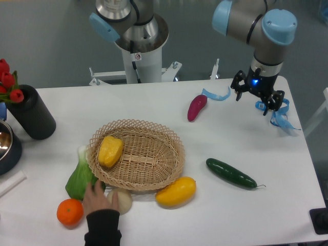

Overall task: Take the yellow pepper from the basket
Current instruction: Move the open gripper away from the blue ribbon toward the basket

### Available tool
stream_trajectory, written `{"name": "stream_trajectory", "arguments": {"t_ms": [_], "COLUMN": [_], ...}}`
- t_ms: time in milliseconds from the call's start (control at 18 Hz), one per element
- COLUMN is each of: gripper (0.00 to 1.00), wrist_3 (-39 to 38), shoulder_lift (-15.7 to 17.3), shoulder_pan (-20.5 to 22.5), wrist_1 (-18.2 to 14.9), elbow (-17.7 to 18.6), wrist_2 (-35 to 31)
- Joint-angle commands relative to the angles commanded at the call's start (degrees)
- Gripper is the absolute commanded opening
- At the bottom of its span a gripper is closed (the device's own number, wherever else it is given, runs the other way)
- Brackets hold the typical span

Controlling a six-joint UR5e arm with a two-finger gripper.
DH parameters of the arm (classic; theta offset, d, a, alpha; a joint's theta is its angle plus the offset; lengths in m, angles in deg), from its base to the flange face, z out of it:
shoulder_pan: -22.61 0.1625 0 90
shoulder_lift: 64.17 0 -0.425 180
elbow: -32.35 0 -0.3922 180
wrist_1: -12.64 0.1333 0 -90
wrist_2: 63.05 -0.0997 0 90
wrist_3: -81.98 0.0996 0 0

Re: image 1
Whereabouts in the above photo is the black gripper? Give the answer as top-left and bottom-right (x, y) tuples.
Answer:
(231, 60), (285, 116)

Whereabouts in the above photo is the beige garlic bulb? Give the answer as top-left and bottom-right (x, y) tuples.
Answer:
(107, 188), (133, 215)

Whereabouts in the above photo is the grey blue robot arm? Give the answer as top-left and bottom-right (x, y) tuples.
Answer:
(212, 1), (297, 112)

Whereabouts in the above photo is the black sleeved forearm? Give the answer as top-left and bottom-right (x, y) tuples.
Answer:
(84, 209), (121, 246)

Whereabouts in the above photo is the woven wicker basket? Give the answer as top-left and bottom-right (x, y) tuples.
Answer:
(87, 119), (185, 192)

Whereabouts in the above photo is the yellow bell pepper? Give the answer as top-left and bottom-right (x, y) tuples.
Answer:
(98, 136), (124, 168)

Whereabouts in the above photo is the bare human hand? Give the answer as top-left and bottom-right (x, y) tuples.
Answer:
(83, 180), (119, 216)

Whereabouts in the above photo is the blue ribbon strip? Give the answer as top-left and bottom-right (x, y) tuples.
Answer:
(201, 87), (231, 101)

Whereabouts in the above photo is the dark green cucumber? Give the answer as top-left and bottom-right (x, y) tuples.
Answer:
(206, 158), (265, 190)

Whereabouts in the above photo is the yellow mango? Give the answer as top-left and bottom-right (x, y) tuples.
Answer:
(155, 176), (197, 207)

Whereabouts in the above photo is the black device at edge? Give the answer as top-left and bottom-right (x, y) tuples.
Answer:
(310, 208), (328, 235)

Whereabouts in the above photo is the green bok choy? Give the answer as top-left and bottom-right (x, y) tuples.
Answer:
(65, 146), (98, 201)

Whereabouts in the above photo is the orange fruit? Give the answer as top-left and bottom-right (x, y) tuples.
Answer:
(56, 198), (84, 227)

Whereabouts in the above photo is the black cylindrical vase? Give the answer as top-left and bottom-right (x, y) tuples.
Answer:
(6, 85), (56, 140)

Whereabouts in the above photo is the red tulip bouquet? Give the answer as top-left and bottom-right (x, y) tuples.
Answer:
(0, 58), (24, 104)

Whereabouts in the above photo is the dark metal bowl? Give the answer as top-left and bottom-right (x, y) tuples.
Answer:
(1, 120), (23, 175)

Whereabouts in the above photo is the white flat bar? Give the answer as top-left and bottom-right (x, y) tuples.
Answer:
(0, 171), (27, 197)

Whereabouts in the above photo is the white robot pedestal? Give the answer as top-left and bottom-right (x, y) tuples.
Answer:
(88, 13), (220, 87)

